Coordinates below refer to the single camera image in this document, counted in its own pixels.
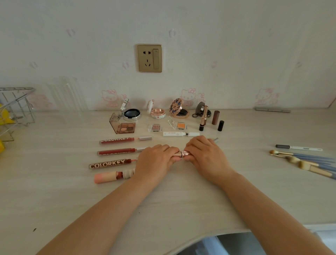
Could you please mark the person's left hand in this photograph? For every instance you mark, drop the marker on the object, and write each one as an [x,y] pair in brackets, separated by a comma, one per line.
[155,163]

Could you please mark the person's right hand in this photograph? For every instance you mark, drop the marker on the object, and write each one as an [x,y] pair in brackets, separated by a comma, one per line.
[212,163]

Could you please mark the gold wall socket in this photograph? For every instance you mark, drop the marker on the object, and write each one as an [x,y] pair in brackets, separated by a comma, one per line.
[149,58]

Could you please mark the light wooden table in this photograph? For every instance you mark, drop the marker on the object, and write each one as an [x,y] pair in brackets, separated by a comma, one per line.
[183,199]

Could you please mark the white grey eyeliner pen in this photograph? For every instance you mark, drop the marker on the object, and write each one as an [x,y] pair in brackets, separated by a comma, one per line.
[302,148]

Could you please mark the white drawer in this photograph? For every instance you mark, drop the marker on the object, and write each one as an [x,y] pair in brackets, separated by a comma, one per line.
[326,241]

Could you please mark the white concealer tube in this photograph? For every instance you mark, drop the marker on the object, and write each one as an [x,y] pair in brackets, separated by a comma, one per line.
[176,134]

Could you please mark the light grey trousers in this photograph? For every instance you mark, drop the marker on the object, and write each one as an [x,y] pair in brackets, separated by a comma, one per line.
[207,247]

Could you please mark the small dark round compact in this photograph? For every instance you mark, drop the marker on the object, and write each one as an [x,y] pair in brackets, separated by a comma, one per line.
[200,107]

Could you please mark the silver round cushion compact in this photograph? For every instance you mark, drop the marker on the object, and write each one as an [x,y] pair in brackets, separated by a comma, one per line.
[132,114]

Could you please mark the ornate rose gold lip tube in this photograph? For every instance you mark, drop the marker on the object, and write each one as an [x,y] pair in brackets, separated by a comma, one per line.
[185,154]

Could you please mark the brown lipstick tube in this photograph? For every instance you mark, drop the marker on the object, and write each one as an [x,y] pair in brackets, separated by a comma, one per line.
[204,113]

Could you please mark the yellow plastic bag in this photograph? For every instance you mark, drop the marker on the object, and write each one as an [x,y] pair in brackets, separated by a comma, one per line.
[4,118]

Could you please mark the pink blue patterned compact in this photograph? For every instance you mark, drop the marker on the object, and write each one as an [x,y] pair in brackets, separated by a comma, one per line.
[175,105]

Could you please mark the orange single eyeshadow pan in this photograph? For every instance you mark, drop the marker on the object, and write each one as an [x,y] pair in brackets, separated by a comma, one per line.
[181,126]

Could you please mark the brown Colorkey lip gloss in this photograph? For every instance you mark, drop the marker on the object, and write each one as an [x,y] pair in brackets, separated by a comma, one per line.
[110,164]

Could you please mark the person's right forearm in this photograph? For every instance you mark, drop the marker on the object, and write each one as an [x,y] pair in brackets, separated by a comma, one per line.
[275,215]

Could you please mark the clear acrylic organizer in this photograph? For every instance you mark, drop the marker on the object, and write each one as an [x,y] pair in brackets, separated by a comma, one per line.
[67,94]

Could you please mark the person's left forearm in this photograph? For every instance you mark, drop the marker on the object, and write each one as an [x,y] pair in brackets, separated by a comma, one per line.
[105,218]

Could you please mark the pink single eyeshadow pan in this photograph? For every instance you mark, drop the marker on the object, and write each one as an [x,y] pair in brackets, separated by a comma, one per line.
[155,128]

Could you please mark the white floral round compact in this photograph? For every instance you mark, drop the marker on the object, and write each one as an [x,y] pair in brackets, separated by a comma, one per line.
[158,113]

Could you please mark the grey slim eyeliner pencil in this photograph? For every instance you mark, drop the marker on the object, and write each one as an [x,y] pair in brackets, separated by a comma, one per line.
[214,140]

